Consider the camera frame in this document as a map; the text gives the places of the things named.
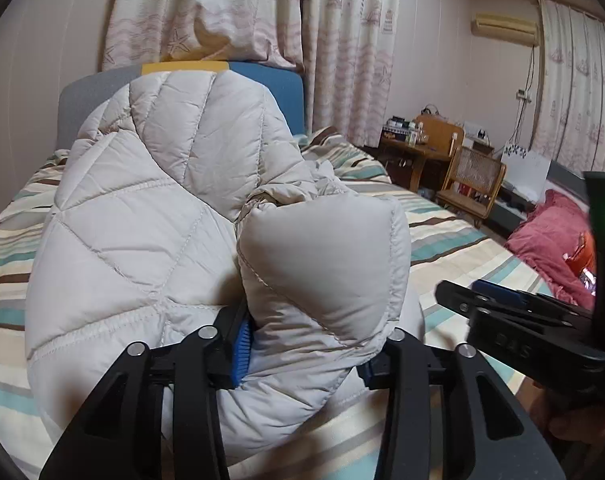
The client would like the orange printed bag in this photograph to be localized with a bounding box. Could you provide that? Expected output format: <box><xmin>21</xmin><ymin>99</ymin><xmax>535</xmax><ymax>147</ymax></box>
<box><xmin>563</xmin><ymin>232</ymin><xmax>597</xmax><ymax>288</ymax></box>

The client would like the striped bed sheet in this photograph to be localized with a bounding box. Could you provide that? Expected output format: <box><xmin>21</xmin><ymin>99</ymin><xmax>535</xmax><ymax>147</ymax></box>
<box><xmin>0</xmin><ymin>127</ymin><xmax>553</xmax><ymax>480</ymax></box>

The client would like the red blanket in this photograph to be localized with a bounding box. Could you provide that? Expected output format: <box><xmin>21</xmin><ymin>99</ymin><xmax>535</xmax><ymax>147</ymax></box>
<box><xmin>505</xmin><ymin>190</ymin><xmax>598</xmax><ymax>311</ymax></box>

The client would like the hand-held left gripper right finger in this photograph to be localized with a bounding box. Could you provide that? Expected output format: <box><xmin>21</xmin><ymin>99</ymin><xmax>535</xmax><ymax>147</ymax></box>
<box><xmin>357</xmin><ymin>327</ymin><xmax>566</xmax><ymax>480</ymax></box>

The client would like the grey low cabinet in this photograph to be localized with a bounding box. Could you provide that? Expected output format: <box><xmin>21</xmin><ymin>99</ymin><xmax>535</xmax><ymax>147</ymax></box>
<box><xmin>487</xmin><ymin>162</ymin><xmax>593</xmax><ymax>238</ymax></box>

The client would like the white floral paper bag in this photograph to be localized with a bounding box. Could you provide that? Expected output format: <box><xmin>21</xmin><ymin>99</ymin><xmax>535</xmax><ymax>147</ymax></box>
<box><xmin>503</xmin><ymin>142</ymin><xmax>553</xmax><ymax>201</ymax></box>

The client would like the small bottles cluster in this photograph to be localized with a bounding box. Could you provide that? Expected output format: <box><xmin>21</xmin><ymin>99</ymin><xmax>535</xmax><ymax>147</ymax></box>
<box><xmin>387</xmin><ymin>116</ymin><xmax>429</xmax><ymax>145</ymax></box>

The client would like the wall air conditioner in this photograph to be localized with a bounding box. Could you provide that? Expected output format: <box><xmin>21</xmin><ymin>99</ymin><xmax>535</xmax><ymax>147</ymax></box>
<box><xmin>470</xmin><ymin>12</ymin><xmax>541</xmax><ymax>47</ymax></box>

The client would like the wooden chair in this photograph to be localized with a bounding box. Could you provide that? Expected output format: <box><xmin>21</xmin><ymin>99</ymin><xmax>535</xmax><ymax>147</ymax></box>
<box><xmin>415</xmin><ymin>114</ymin><xmax>466</xmax><ymax>158</ymax></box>

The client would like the white puffer jacket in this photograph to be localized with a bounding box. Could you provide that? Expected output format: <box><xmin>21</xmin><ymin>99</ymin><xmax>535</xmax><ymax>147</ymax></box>
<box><xmin>25</xmin><ymin>70</ymin><xmax>423</xmax><ymax>461</ymax></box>

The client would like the wooden table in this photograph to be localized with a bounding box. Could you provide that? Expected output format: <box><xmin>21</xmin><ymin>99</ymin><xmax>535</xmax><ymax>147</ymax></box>
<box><xmin>365</xmin><ymin>135</ymin><xmax>456</xmax><ymax>195</ymax></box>

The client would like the wide patterned curtain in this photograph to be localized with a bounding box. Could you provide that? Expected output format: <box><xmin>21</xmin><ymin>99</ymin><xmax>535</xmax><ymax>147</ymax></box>
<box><xmin>100</xmin><ymin>0</ymin><xmax>403</xmax><ymax>148</ymax></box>

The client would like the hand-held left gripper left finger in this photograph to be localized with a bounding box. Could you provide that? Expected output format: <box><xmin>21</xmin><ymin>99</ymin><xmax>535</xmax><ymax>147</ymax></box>
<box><xmin>40</xmin><ymin>302</ymin><xmax>253</xmax><ymax>480</ymax></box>

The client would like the person's right hand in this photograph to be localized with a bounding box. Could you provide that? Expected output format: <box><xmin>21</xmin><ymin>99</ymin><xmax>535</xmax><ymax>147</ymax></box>
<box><xmin>547</xmin><ymin>396</ymin><xmax>605</xmax><ymax>443</ymax></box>

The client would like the rattan chair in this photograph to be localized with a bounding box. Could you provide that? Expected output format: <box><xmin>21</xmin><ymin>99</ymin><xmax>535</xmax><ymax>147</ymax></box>
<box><xmin>435</xmin><ymin>146</ymin><xmax>508</xmax><ymax>228</ymax></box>

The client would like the grey yellow blue headboard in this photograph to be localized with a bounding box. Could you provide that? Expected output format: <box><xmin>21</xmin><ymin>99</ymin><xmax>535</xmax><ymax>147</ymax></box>
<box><xmin>57</xmin><ymin>60</ymin><xmax>306</xmax><ymax>153</ymax></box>

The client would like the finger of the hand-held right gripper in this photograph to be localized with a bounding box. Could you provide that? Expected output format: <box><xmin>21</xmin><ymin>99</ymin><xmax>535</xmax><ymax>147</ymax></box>
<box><xmin>435</xmin><ymin>280</ymin><xmax>591</xmax><ymax>328</ymax></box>
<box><xmin>471</xmin><ymin>280</ymin><xmax>593</xmax><ymax>318</ymax></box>

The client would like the wall cable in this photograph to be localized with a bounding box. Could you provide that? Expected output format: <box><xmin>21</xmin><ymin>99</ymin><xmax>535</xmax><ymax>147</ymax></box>
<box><xmin>507</xmin><ymin>45</ymin><xmax>541</xmax><ymax>147</ymax></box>

